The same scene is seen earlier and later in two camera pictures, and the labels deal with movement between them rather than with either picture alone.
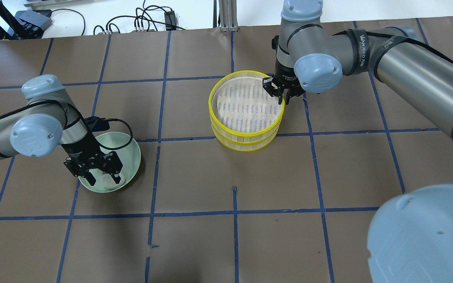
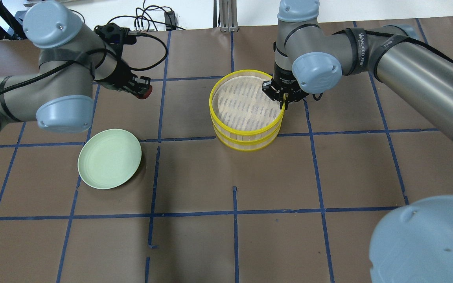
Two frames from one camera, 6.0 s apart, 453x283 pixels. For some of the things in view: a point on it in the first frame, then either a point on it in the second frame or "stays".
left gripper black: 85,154 → 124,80
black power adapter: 171,20 stays
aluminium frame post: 228,15 stays
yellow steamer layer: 240,105 stays
